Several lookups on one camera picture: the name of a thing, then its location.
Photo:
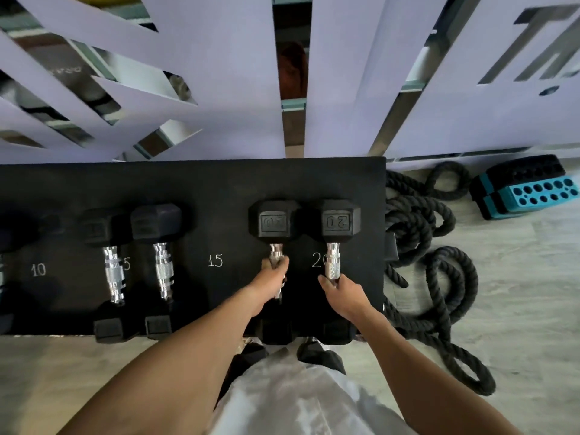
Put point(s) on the person's left hand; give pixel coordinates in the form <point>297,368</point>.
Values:
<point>269,285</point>

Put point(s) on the teal metal shelving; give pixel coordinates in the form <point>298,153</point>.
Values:
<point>294,104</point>

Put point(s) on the large black hex dumbbell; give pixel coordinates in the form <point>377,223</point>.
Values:
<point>334,262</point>
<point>274,221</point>

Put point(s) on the white shirt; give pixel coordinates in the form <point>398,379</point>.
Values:
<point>294,398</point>

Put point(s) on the person's right hand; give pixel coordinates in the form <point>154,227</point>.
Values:
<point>346,301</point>

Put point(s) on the grey zip case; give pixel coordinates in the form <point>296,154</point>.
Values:
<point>54,58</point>

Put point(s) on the teal and black step platform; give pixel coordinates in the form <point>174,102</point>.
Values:
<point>534,194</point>

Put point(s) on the black dumbbell rack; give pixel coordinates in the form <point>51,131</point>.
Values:
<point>204,185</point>

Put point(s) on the white cutout partition panel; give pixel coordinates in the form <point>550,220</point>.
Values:
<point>226,63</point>

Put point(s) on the medium black hex dumbbell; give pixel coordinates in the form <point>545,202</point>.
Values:
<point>163,271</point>
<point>113,276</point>
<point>7,240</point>

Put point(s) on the dark grey trousers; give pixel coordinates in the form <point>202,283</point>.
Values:
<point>326,360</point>

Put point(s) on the person's left forearm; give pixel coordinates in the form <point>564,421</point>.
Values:
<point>172,376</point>

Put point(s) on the brown padded item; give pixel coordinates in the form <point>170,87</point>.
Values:
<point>293,72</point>

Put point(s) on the person's right forearm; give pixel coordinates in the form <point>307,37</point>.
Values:
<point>430,380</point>

